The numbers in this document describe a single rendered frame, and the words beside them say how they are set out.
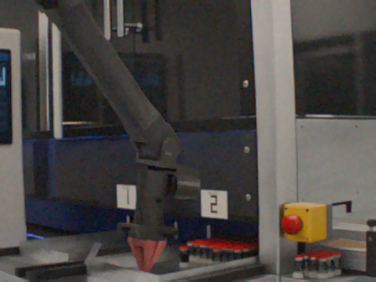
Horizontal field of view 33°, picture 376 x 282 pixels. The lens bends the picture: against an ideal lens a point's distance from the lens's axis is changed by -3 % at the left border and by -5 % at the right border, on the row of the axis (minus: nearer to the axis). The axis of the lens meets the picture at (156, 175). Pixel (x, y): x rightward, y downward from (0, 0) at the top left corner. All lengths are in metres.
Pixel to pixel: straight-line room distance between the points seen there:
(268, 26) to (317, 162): 0.32
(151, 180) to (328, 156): 0.43
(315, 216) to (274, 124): 0.20
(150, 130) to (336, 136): 0.47
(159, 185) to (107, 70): 0.24
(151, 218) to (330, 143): 0.46
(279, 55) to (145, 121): 0.33
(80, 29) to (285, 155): 0.50
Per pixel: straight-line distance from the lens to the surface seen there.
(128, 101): 1.21
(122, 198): 1.77
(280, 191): 1.36
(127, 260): 1.51
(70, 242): 1.82
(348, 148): 1.55
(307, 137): 1.42
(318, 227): 1.32
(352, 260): 1.38
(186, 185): 1.30
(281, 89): 1.37
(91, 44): 1.17
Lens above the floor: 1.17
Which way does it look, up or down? 3 degrees down
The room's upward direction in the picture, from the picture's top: 2 degrees counter-clockwise
